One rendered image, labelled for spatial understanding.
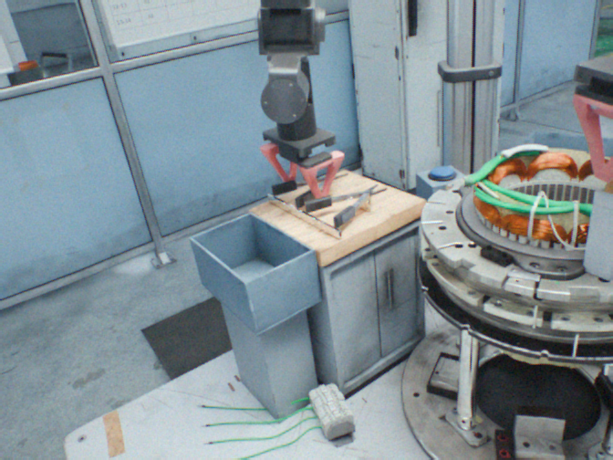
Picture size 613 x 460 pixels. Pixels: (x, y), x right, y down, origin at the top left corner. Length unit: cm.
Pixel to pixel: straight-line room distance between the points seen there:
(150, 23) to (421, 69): 139
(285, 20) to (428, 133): 241
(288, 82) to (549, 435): 55
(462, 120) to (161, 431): 79
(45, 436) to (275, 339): 156
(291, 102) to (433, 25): 234
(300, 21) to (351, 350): 48
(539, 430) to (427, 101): 242
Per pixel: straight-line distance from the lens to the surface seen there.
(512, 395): 88
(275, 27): 70
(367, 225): 73
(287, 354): 77
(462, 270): 61
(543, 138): 106
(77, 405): 226
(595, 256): 58
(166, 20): 267
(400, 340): 90
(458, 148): 111
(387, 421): 83
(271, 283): 66
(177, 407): 92
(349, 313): 78
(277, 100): 65
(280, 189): 81
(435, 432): 79
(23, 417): 234
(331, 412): 80
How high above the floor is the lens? 141
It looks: 29 degrees down
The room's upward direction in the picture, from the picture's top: 9 degrees counter-clockwise
